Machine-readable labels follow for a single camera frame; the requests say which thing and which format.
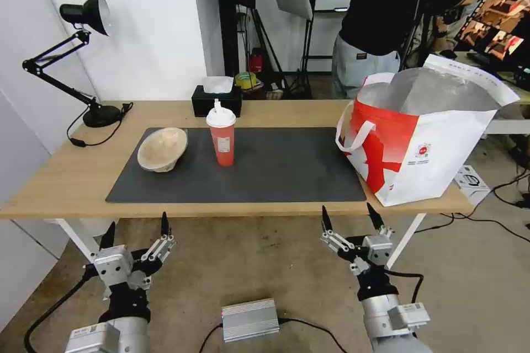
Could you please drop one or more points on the black desk mat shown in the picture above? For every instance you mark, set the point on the black desk mat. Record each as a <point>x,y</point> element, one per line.
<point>269,171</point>

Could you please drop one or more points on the white straw wrapper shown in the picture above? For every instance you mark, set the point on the white straw wrapper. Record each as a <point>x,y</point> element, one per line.
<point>218,107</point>

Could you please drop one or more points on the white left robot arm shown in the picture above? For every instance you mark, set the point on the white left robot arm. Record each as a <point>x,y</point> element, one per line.
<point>124,336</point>

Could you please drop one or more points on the wooden table with white legs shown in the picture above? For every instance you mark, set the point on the wooden table with white legs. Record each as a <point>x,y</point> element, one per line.
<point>62,171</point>

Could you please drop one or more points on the red canister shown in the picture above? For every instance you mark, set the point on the red canister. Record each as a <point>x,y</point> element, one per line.
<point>257,61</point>

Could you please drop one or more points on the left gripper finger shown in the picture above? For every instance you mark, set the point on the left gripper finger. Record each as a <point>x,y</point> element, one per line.
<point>165,245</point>
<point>108,239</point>

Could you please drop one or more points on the silver power supply box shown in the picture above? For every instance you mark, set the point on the silver power supply box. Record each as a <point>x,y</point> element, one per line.
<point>249,320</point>

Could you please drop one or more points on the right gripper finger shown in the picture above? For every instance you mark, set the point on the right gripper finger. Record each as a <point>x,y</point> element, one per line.
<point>379,222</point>
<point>336,243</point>

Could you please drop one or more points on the white tissue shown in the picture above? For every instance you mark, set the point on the white tissue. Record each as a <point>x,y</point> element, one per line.
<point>217,84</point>

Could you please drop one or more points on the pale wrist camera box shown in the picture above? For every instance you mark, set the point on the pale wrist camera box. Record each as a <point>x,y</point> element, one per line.
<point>379,250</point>
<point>112,267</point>

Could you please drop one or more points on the black tissue box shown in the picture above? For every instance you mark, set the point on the black tissue box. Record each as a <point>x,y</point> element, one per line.
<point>201,105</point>

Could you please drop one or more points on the yellow green tape roll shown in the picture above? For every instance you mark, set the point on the yellow green tape roll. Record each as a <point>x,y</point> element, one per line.
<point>245,80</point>

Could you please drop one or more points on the computer monitor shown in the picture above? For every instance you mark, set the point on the computer monitor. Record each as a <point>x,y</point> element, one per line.
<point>497,26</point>

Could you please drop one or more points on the red and white takeout bag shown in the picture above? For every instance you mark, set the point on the red and white takeout bag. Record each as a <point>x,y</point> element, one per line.
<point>422,150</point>

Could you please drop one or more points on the beige paper bowl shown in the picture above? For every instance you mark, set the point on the beige paper bowl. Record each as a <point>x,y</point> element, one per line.
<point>159,150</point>

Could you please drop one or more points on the white printed carton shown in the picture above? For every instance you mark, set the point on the white printed carton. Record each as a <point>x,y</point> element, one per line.
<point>472,183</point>

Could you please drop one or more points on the person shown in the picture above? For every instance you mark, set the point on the person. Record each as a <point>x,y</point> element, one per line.
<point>385,1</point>

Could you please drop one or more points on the red drink cup white lid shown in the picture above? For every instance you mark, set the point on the red drink cup white lid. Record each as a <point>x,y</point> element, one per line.
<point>222,142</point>

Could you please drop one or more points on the black desk lamp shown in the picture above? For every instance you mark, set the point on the black desk lamp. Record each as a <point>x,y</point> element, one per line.
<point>93,7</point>

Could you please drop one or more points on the black light stand tripod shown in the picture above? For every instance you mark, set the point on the black light stand tripod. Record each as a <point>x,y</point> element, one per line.
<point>307,59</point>

